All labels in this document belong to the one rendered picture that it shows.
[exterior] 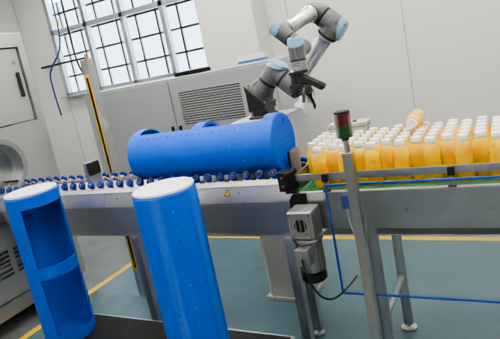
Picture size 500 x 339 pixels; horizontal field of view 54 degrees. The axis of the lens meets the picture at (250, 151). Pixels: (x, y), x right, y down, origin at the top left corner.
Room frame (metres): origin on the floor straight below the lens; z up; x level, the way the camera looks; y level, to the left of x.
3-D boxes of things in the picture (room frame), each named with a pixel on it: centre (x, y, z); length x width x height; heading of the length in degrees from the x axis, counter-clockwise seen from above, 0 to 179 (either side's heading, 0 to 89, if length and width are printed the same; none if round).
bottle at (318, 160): (2.12, -0.29, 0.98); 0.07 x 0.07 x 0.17
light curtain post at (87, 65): (3.34, 0.94, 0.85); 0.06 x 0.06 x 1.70; 61
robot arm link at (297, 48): (2.31, -0.30, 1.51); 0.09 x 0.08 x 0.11; 157
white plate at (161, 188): (2.14, 0.41, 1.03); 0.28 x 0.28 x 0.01
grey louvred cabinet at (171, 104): (4.80, 0.50, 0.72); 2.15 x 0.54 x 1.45; 60
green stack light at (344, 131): (1.83, -0.36, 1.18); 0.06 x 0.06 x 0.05
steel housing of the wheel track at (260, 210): (2.84, 0.71, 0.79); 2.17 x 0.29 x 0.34; 61
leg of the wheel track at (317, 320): (2.42, -0.18, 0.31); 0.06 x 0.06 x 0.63; 61
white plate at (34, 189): (2.69, 1.23, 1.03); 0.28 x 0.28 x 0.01
